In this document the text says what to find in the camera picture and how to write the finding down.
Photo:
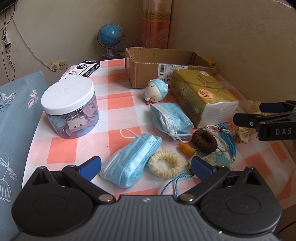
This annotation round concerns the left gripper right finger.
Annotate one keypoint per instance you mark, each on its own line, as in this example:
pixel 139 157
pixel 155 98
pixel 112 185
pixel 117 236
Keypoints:
pixel 210 176

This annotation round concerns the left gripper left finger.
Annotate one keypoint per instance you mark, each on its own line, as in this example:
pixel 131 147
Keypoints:
pixel 79 177

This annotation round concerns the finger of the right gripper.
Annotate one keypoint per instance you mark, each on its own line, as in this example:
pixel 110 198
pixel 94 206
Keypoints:
pixel 278 107
pixel 260 121

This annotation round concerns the beige cloth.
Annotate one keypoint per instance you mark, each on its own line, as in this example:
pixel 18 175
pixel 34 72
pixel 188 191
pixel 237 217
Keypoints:
pixel 243 134

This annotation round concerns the cream knitted scrunchie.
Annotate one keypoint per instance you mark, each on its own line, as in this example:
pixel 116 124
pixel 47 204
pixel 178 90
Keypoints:
pixel 165 164

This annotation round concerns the brown scrunchie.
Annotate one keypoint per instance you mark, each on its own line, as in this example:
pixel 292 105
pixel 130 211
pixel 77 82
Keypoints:
pixel 204 141

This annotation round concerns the blue face mask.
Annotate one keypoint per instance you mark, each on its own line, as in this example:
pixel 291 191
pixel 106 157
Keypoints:
pixel 126 166
pixel 170 119

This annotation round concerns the orange small toy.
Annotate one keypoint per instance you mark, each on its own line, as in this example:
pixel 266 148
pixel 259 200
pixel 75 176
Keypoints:
pixel 185 148

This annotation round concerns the yellow tissue pack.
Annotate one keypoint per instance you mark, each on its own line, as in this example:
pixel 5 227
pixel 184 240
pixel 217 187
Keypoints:
pixel 204 100

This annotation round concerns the yellow toy car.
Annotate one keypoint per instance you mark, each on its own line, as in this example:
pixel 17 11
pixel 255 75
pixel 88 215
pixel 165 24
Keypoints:
pixel 210 62

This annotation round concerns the clear jar white lid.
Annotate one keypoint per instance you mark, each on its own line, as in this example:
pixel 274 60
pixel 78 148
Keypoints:
pixel 71 107

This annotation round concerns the checkered tablecloth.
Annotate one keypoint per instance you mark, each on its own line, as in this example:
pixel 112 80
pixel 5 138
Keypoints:
pixel 122 113

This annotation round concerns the blue hat plush figurine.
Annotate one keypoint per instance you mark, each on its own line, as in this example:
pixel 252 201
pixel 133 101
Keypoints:
pixel 155 91

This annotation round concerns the blue floral pillow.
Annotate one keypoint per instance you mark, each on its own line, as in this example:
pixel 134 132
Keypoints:
pixel 21 111

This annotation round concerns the black white small box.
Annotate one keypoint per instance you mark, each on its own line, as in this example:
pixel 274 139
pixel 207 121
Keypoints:
pixel 84 69

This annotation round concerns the cardboard box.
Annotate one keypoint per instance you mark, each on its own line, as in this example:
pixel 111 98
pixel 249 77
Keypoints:
pixel 145 64

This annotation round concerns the orange patterned curtain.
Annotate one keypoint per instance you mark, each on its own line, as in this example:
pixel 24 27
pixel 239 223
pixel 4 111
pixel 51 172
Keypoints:
pixel 156 17

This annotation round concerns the blue desk globe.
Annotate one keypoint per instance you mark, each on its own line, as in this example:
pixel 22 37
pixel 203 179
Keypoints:
pixel 110 36

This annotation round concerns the hanging power strip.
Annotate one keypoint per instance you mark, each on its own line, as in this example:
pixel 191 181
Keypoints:
pixel 7 41

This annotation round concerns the wall power socket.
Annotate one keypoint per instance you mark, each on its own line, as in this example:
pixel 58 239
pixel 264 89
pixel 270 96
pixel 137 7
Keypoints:
pixel 59 64

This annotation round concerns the wall television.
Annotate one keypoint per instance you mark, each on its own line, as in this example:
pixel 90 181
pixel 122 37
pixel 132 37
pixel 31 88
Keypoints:
pixel 6 4

